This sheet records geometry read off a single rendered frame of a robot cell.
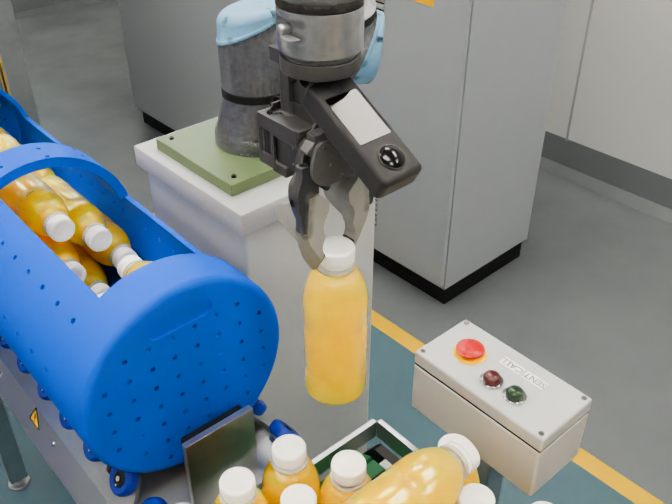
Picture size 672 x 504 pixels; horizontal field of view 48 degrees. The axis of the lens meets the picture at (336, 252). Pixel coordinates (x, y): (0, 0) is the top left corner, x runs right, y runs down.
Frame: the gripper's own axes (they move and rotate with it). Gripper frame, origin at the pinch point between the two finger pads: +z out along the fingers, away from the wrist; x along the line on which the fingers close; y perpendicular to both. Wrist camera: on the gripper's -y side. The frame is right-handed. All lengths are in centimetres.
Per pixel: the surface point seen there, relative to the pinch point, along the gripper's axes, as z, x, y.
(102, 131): 134, -108, 309
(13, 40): 26, -25, 158
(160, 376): 20.7, 13.3, 16.6
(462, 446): 18.5, -4.0, -15.4
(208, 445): 29.4, 11.3, 10.8
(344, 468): 23.4, 4.4, -6.4
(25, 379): 40, 21, 50
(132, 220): 25, -4, 56
